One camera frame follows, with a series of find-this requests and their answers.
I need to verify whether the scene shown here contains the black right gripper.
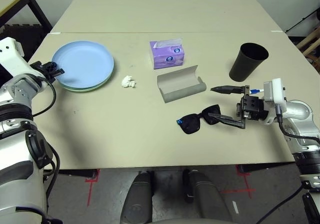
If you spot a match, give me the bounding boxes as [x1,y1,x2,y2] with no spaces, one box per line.
[208,84,267,130]

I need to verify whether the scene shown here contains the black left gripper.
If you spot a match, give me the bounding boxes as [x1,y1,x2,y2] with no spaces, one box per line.
[29,61,66,81]

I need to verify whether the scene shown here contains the blue plastic plate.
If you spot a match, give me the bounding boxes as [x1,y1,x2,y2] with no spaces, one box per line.
[51,40,115,89]

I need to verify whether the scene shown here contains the black sunglasses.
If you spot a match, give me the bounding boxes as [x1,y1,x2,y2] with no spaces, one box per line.
[176,104,222,135]

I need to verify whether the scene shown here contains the white tissue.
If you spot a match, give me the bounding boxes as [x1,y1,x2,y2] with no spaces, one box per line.
[120,75,137,90]

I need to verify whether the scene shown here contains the green plastic plate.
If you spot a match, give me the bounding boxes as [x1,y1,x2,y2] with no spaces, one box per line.
[59,66,115,93]

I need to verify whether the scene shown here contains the black plastic cup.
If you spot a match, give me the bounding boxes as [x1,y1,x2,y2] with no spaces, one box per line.
[228,42,270,83]

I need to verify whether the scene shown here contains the black foam floor mats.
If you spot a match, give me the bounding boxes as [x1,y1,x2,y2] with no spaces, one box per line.
[0,23,50,67]

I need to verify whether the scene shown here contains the grey open glasses case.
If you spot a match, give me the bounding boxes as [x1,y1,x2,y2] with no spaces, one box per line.
[156,64,207,104]

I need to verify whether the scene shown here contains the black table foot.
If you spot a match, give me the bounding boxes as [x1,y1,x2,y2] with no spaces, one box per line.
[58,168,98,180]
[238,162,300,174]

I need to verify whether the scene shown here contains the purple tissue pack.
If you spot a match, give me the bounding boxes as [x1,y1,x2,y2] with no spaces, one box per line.
[149,37,186,71]

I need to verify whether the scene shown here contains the black framed side table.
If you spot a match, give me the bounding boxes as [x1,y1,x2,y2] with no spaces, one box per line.
[0,0,53,35]

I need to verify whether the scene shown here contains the red floor tape cross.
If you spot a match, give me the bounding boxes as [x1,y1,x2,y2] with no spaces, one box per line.
[221,165,257,199]

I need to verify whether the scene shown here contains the grey robot right leg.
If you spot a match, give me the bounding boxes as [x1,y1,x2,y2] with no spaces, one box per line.
[182,168,235,224]

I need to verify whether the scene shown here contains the grey robot leg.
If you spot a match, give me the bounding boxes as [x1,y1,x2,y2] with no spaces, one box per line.
[182,168,235,224]
[119,171,155,224]

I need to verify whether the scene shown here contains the wooden stool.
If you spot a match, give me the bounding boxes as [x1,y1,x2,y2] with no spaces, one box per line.
[297,26,320,72]

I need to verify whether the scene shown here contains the black slanted rod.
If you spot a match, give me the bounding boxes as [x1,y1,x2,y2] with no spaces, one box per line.
[286,8,317,34]

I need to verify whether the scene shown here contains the red floor tape line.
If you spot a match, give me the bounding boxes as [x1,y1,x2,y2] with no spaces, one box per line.
[84,169,101,207]

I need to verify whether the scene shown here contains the grey robot left leg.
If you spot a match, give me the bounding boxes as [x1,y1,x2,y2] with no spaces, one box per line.
[119,171,155,224]

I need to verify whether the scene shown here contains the black left wrist camera cable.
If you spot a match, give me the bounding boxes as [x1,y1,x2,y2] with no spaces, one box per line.
[29,77,61,210]

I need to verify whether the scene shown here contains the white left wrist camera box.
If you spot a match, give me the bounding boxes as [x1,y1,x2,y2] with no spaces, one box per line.
[0,36,38,77]

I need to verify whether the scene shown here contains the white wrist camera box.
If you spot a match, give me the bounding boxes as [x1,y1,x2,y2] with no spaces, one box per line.
[0,36,38,77]
[259,78,288,125]

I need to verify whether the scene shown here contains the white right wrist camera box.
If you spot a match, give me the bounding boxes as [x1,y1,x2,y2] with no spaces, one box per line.
[259,78,288,125]

